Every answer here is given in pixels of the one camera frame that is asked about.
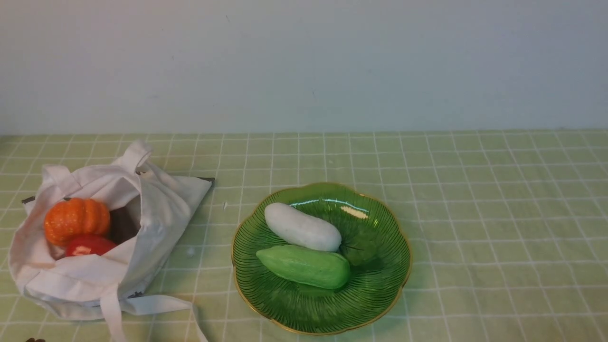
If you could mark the green toy cucumber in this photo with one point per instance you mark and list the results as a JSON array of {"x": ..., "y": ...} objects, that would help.
[{"x": 326, "y": 270}]

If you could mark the green glass ribbed plate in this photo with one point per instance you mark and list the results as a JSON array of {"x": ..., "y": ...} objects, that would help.
[{"x": 377, "y": 251}]

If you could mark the green checkered tablecloth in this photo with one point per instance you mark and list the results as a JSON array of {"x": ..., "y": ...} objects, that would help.
[{"x": 508, "y": 229}]

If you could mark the orange toy pumpkin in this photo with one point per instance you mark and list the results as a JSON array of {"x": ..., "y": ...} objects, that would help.
[{"x": 75, "y": 217}]

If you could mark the white toy vegetable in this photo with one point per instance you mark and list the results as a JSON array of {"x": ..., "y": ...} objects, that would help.
[{"x": 298, "y": 228}]

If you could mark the red toy tomato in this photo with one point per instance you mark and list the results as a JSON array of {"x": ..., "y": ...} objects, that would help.
[{"x": 88, "y": 245}]

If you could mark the white cloth tote bag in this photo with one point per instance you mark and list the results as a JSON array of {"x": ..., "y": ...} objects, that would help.
[{"x": 93, "y": 287}]

